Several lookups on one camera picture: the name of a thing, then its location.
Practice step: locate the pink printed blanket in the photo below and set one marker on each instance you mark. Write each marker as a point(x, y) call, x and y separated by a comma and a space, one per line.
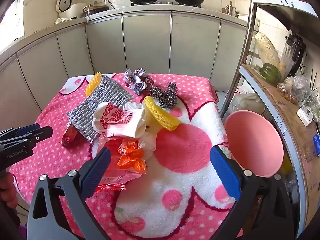
point(187, 90)

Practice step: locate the person's left hand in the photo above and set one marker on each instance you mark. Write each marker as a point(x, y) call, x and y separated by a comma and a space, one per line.
point(7, 188)

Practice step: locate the metal shelf rack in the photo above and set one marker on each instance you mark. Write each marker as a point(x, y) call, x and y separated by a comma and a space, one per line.
point(246, 30)

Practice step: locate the napa cabbage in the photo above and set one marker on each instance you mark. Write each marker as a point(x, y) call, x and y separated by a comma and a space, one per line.
point(266, 47)

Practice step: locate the silver scouring cloth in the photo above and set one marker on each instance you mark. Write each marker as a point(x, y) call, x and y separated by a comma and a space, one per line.
point(105, 97)

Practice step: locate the white rice cooker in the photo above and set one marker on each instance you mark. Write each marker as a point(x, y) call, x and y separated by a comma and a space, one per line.
point(65, 6)

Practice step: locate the blue tissue pack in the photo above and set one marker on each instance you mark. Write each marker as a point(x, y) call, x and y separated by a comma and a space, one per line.
point(317, 143)

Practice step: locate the clear plastic bowl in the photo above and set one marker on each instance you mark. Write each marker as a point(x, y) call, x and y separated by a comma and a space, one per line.
point(287, 66)

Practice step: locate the pink plastic bucket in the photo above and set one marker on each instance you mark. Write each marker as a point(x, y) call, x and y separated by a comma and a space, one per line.
point(252, 142)

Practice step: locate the metal pot with ladle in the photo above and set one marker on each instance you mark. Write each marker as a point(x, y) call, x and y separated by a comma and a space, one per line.
point(231, 10)

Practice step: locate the white cardboard box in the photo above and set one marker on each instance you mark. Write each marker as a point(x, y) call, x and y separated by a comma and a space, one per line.
point(305, 113)

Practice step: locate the crushed white paper cup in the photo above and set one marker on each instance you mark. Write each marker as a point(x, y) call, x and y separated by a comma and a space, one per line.
point(117, 120)

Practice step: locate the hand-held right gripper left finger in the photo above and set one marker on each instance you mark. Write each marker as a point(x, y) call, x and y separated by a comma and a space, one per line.
point(96, 172)

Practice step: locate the white sack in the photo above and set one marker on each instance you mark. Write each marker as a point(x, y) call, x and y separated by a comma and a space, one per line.
point(247, 101)

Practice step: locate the green bell pepper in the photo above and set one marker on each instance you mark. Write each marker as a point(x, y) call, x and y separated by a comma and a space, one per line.
point(270, 72)

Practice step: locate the gas stove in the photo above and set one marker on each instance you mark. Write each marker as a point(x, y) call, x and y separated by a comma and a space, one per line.
point(165, 3)

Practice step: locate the steel wool scrubber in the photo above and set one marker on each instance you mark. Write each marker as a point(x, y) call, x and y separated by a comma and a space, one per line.
point(165, 95)

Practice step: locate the brown cardboard sheet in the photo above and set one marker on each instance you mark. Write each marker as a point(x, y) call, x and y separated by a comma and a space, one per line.
point(287, 122)

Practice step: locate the black blender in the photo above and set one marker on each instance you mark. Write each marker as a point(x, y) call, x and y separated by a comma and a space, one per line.
point(296, 52)

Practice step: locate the person's left forearm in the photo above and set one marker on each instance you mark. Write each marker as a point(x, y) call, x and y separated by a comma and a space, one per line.
point(7, 223)

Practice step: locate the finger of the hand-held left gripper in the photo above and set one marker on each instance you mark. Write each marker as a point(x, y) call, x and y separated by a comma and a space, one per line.
point(26, 128)
point(37, 136)

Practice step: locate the bag of dried food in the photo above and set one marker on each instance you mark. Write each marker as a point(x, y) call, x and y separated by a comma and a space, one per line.
point(287, 91)

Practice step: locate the bag of green onions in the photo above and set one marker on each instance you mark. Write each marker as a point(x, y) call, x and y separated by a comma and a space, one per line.
point(303, 90)

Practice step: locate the grey kitchen counter cabinet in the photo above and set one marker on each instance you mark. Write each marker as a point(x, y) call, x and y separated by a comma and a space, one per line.
point(150, 42)

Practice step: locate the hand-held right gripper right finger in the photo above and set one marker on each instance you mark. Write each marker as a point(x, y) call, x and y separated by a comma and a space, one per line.
point(225, 175)

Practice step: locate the black induction cooker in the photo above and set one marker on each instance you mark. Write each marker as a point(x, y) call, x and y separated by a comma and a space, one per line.
point(96, 9)

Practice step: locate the red cigarette box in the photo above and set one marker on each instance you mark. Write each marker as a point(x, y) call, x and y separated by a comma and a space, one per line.
point(68, 137)

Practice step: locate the orange plastic wrapper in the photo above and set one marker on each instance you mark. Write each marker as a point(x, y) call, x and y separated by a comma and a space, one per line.
point(131, 157)

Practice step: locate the red clear snack packet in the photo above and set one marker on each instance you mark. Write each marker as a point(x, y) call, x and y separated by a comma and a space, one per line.
point(115, 178)

